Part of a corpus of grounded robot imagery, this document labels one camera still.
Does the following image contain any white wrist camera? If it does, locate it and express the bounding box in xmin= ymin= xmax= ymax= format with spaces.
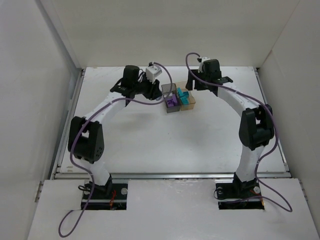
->
xmin=197 ymin=56 xmax=210 ymax=73
xmin=145 ymin=65 xmax=162 ymax=84

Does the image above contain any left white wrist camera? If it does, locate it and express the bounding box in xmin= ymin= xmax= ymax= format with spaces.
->
xmin=145 ymin=65 xmax=162 ymax=84

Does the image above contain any purple lego brick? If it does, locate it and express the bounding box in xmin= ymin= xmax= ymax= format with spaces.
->
xmin=165 ymin=93 xmax=179 ymax=109

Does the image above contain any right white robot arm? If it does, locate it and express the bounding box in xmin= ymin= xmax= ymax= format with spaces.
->
xmin=186 ymin=57 xmax=274 ymax=200

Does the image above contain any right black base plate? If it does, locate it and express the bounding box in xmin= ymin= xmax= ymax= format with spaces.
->
xmin=215 ymin=181 xmax=265 ymax=210

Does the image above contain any grey transparent container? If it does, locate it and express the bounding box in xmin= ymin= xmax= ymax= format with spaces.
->
xmin=161 ymin=83 xmax=181 ymax=114

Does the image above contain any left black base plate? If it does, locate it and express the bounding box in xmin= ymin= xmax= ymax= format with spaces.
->
xmin=86 ymin=183 xmax=128 ymax=211

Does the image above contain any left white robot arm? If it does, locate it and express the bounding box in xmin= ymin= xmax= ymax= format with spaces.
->
xmin=67 ymin=63 xmax=162 ymax=197

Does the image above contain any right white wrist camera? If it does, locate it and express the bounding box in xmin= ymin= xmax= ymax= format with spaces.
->
xmin=197 ymin=56 xmax=210 ymax=73

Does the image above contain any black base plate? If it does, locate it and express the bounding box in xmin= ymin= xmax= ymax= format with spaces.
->
xmin=86 ymin=183 xmax=128 ymax=211
xmin=215 ymin=181 xmax=265 ymax=210

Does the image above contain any aluminium rail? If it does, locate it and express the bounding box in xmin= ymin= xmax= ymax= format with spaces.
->
xmin=51 ymin=66 xmax=291 ymax=180

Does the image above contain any teal lego brick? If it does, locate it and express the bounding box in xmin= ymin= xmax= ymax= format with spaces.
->
xmin=176 ymin=87 xmax=190 ymax=105

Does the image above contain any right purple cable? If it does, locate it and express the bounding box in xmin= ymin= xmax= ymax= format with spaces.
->
xmin=184 ymin=51 xmax=294 ymax=213

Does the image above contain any orange transparent container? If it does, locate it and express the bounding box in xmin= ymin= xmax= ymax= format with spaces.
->
xmin=175 ymin=81 xmax=196 ymax=111

